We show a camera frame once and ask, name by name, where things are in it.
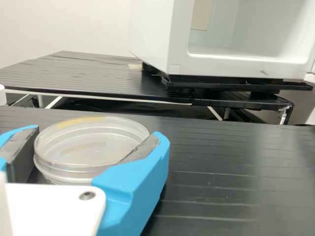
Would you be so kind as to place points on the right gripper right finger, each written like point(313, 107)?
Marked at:
point(137, 186)

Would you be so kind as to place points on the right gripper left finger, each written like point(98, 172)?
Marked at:
point(17, 147)

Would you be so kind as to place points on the petri dish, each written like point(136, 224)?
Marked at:
point(86, 150)

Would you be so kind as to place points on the black platform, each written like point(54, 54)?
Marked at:
point(73, 73)
point(233, 172)

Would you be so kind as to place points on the white incubator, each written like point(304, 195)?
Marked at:
point(177, 37)

